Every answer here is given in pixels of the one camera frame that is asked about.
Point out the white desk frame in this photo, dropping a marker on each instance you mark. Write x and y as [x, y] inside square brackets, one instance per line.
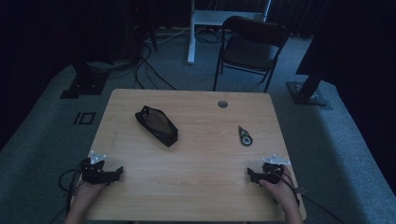
[194, 18]

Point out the black stand base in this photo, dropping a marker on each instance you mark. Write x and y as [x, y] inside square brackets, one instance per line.
[306, 91]
[85, 84]

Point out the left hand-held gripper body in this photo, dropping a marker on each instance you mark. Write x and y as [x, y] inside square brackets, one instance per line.
[93, 172]

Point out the person's right hand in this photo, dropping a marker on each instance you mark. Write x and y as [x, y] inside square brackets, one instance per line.
[281, 191]

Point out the black folding chair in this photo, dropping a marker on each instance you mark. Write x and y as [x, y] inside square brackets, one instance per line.
[247, 51]

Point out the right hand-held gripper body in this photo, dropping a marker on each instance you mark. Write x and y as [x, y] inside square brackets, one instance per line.
[273, 172]

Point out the black pencil case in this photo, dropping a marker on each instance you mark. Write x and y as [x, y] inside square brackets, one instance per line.
[157, 126]

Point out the person's left hand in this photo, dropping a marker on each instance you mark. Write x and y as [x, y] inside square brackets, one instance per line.
[87, 193]

